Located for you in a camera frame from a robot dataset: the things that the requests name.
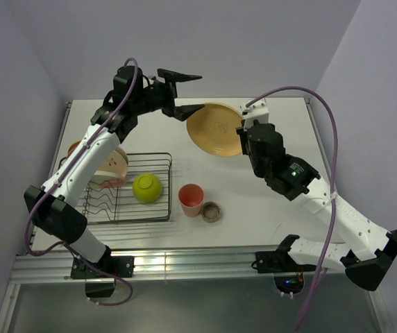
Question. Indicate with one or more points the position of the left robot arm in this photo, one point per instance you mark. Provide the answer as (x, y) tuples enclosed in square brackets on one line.
[(52, 206)]

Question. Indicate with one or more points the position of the pink plastic cup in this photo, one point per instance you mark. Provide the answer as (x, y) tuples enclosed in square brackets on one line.
[(191, 197)]

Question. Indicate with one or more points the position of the black wire dish rack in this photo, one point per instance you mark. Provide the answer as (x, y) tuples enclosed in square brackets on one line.
[(118, 204)]

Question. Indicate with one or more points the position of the small speckled ceramic cup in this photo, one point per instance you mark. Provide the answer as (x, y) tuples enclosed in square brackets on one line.
[(210, 212)]

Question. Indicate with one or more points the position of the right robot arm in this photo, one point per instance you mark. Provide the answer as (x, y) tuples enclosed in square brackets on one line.
[(367, 250)]

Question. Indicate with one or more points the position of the yellow cream leaf plate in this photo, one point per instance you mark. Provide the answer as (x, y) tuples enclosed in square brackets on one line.
[(75, 147)]

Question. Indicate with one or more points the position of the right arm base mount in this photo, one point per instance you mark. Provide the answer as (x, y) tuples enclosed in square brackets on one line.
[(288, 276)]

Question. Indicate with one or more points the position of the aluminium table edge rail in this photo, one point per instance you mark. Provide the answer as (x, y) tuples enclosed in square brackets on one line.
[(184, 264)]

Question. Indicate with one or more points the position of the lime green bowl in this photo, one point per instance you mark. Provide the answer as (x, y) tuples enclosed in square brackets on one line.
[(147, 188)]

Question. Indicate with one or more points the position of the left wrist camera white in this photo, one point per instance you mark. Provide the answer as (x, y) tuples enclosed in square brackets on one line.
[(258, 111)]

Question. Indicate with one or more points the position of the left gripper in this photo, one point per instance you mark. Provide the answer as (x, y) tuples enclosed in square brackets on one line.
[(169, 89)]

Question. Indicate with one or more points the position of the pink cream plate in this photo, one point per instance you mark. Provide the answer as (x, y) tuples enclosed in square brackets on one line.
[(102, 180), (120, 168)]

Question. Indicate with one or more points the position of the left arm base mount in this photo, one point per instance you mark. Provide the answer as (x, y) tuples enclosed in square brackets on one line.
[(101, 279)]

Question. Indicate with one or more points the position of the plain yellow bear plate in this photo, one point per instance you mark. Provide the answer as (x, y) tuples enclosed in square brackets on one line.
[(213, 129)]

